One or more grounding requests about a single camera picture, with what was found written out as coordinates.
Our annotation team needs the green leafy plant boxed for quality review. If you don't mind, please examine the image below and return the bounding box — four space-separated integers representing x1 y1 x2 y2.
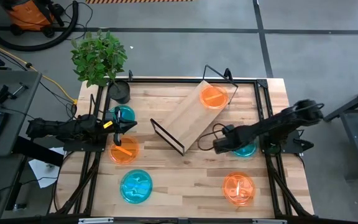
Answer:
70 29 129 88

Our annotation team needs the silver metal bracket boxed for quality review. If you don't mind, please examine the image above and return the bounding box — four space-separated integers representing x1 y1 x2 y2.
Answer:
78 217 114 224
252 218 288 224

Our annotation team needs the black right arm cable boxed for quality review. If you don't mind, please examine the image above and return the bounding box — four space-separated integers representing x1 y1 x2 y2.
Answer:
196 123 229 152

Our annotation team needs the white paper sheet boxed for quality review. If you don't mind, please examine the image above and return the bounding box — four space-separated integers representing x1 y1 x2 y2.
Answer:
28 146 65 189

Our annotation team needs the wooden shelf with black frame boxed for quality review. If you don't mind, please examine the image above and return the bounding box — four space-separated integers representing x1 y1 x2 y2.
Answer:
150 64 239 157

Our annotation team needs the black hand tool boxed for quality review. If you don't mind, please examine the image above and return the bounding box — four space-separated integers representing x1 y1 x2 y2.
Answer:
0 82 30 106

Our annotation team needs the yellow extension cable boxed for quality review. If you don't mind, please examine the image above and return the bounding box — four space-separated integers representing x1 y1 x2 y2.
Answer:
0 35 79 105

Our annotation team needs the grey desk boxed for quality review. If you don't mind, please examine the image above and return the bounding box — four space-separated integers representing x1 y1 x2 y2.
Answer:
0 68 43 157

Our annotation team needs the black plant pot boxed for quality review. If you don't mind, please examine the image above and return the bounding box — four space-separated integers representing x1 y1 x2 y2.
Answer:
108 80 131 105

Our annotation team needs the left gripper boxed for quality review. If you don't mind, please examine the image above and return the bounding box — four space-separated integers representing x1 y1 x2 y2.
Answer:
98 106 138 147

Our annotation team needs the black aluminium table frame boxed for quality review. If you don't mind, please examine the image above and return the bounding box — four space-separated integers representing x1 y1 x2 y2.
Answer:
47 77 315 224

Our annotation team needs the orange shop vacuum with hose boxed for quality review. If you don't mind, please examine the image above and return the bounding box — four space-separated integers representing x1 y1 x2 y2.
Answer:
0 0 80 52

